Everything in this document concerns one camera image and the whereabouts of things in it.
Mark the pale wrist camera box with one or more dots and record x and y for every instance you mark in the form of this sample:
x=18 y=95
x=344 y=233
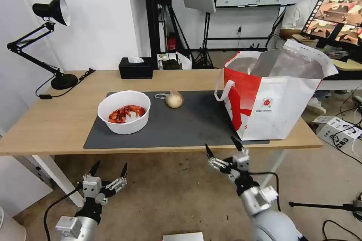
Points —
x=242 y=162
x=92 y=186

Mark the black tripod on floor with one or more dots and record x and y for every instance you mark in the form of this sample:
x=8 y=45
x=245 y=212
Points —
x=325 y=205

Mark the white round bin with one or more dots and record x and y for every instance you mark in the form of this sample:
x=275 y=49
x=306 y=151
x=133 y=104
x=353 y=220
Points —
x=11 y=227

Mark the red fire extinguisher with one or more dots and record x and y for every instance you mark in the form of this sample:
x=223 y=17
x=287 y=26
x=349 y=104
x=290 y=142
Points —
x=171 y=42

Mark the black desk lamp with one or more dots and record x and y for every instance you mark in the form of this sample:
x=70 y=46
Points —
x=60 y=80

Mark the wooden side desk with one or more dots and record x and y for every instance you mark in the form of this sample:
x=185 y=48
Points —
x=348 y=66

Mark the person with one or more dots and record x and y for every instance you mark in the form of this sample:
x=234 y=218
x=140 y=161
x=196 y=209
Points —
x=295 y=15

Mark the white red takeout bag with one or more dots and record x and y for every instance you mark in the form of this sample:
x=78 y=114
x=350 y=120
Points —
x=277 y=105

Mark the black light stand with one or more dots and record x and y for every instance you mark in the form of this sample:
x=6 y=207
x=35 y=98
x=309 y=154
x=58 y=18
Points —
x=207 y=40

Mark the dark grey desk mat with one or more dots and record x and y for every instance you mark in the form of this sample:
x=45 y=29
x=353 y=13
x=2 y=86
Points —
x=183 y=128

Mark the computer monitor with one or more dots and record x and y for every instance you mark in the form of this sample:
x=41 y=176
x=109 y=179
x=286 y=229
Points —
x=335 y=12

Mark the wooden table with white legs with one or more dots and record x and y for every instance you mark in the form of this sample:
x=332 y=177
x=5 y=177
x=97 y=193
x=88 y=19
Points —
x=62 y=122

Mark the crumpled beige trash ball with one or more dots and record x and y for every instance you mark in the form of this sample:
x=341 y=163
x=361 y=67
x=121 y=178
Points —
x=174 y=100

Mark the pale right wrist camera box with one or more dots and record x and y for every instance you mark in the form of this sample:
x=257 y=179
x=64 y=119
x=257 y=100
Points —
x=242 y=162

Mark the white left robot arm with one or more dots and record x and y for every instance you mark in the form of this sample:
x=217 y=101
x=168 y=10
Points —
x=77 y=228

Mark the red crayfish shells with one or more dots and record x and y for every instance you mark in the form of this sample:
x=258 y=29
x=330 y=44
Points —
x=125 y=113

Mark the white robot front shell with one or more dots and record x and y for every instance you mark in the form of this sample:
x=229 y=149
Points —
x=183 y=236

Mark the clear bag with boxes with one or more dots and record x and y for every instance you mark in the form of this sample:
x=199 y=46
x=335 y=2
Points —
x=174 y=61

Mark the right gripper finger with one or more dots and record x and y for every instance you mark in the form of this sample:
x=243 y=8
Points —
x=239 y=145
x=219 y=164

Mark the white round takeout bowl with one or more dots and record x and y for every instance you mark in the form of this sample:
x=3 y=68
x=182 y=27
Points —
x=124 y=126

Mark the black tissue box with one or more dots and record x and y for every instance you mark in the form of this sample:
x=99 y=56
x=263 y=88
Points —
x=135 y=70

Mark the white printed cardboard box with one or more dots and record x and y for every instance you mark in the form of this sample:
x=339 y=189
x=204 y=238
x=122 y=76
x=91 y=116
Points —
x=339 y=132

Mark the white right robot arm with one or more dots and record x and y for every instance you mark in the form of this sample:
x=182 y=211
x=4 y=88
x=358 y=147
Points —
x=268 y=218

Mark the clear plastic wrap scrap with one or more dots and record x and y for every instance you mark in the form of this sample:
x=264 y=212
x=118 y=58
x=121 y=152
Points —
x=160 y=96

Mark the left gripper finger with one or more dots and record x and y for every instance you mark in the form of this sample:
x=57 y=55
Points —
x=117 y=183
x=94 y=169

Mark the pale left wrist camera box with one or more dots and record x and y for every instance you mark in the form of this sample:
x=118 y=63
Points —
x=92 y=186

